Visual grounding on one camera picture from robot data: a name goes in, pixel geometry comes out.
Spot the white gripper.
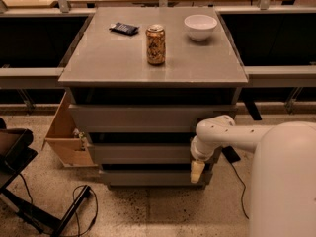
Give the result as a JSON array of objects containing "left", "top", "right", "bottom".
[{"left": 190, "top": 136, "right": 215, "bottom": 184}]

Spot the grey drawer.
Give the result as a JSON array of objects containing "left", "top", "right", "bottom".
[
  {"left": 100, "top": 171, "right": 212, "bottom": 187},
  {"left": 88, "top": 144, "right": 193, "bottom": 164},
  {"left": 69, "top": 105, "right": 237, "bottom": 133}
]

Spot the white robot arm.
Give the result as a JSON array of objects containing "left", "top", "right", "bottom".
[{"left": 191, "top": 115, "right": 316, "bottom": 237}]

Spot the grey bottom drawer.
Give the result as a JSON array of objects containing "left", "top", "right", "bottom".
[{"left": 100, "top": 171, "right": 212, "bottom": 187}]

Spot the grey drawer cabinet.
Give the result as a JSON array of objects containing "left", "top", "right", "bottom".
[{"left": 59, "top": 7, "right": 248, "bottom": 187}]

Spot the grey top drawer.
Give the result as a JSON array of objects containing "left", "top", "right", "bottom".
[{"left": 69, "top": 105, "right": 237, "bottom": 133}]

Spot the black power adapter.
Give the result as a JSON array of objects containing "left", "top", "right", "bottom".
[{"left": 222, "top": 146, "right": 241, "bottom": 163}]

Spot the cardboard box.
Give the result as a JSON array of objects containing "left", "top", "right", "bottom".
[{"left": 44, "top": 94, "right": 94, "bottom": 167}]

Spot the gold patterned soda can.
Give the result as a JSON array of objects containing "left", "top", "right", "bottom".
[{"left": 146, "top": 24, "right": 166, "bottom": 65}]

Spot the white ceramic bowl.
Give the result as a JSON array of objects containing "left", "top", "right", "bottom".
[{"left": 184, "top": 15, "right": 217, "bottom": 41}]

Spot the dark blue snack packet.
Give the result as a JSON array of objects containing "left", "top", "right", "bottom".
[{"left": 109, "top": 22, "right": 139, "bottom": 36}]

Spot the black floor cable right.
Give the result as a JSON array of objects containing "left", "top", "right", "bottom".
[{"left": 230, "top": 161, "right": 251, "bottom": 221}]

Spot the black floor cable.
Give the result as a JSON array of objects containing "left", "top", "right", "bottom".
[
  {"left": 230, "top": 161, "right": 251, "bottom": 221},
  {"left": 71, "top": 185, "right": 99, "bottom": 237}
]

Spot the grey metal railing frame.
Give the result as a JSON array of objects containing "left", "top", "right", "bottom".
[{"left": 1, "top": 0, "right": 315, "bottom": 89}]

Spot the black floor cable left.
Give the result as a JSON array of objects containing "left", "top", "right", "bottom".
[{"left": 71, "top": 185, "right": 99, "bottom": 237}]

